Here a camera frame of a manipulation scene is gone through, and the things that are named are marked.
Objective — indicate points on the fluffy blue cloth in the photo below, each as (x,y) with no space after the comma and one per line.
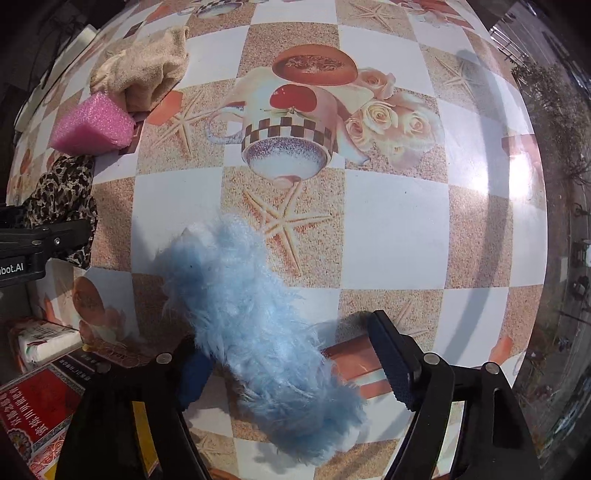
(258,332)

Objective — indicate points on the beige terry cloth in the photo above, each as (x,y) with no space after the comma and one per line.
(143,69)

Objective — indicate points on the white tissue pack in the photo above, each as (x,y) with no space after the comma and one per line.
(46,344)

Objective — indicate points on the leopard print cloth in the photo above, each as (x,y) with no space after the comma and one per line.
(60,184)

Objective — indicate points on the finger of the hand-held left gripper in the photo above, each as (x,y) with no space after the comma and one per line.
(41,242)

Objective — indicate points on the small pink foam sponge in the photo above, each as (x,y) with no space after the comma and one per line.
(92,124)

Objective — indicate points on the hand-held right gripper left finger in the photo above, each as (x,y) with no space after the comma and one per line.
(194,379)

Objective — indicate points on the red printed box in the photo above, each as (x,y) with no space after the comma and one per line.
(37,410)

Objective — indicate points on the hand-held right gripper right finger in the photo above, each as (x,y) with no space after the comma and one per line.
(392,364)

